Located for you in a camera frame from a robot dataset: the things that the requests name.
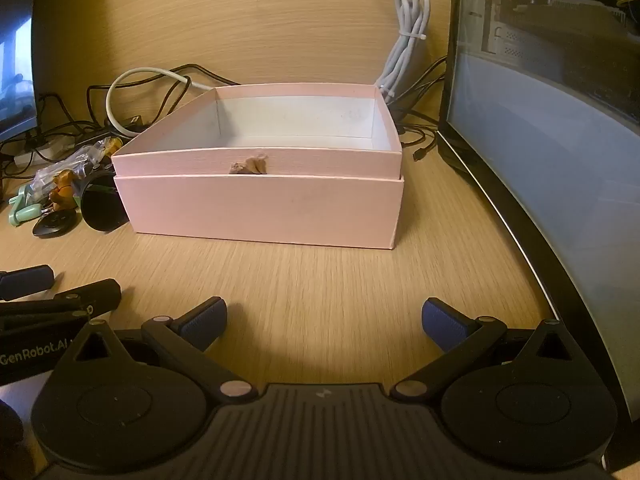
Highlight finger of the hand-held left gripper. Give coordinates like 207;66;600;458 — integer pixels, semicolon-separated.
0;278;123;331
0;264;55;302

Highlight looped white cable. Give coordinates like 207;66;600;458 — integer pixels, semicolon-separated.
105;67;217;137

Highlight teal plastic crank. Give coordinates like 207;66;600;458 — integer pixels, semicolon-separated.
8;182;44;226

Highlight large computer monitor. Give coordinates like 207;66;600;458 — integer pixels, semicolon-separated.
436;0;640;472

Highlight dark computer monitor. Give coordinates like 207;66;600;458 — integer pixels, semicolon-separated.
0;0;41;144

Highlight orange bear figure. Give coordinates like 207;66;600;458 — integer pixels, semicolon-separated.
49;169;77;212

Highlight pink cardboard box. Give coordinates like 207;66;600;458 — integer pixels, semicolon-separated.
111;84;405;250

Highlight black cables beside monitor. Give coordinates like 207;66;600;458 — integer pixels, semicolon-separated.
392;55;449;162

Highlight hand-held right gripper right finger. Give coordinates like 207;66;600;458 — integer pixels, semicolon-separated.
391;297;577;403

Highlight tangled black cables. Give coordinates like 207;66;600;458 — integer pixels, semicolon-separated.
0;62;242;161

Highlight white power strip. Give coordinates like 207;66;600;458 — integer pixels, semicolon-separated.
13;142;77;167

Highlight bundled white cable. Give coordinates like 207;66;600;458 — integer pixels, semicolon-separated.
374;0;432;107

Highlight clear white plastic packet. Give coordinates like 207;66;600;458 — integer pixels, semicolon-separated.
32;144;110;197

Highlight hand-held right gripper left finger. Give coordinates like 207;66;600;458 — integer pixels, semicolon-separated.
74;297;253;404

